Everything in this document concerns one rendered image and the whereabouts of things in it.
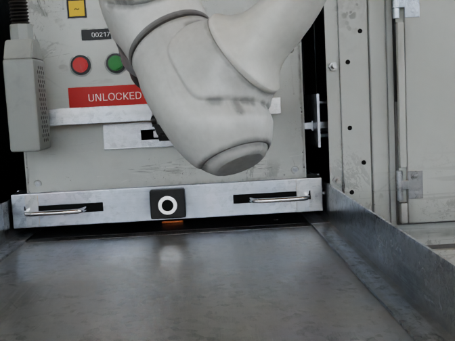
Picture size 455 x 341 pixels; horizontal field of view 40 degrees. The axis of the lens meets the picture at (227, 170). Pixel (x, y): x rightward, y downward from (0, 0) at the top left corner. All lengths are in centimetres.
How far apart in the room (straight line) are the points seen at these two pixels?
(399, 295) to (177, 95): 32
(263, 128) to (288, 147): 49
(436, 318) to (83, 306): 37
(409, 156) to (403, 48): 18
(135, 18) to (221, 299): 32
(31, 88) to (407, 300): 64
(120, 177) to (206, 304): 46
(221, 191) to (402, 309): 52
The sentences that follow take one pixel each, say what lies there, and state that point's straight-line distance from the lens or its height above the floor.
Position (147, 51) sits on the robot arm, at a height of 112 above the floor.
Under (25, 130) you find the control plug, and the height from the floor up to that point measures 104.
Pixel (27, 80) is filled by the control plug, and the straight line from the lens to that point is 103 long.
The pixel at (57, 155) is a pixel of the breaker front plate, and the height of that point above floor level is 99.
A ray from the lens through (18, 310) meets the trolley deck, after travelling 75.
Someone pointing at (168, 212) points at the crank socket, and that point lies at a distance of 108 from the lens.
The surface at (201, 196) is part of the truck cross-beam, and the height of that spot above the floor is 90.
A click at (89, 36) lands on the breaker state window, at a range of 112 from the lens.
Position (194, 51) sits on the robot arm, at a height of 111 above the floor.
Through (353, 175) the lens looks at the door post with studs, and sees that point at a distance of 109.
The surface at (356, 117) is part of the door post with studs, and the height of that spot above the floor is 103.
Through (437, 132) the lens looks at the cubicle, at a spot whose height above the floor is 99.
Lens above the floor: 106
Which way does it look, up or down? 6 degrees down
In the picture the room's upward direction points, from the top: 3 degrees counter-clockwise
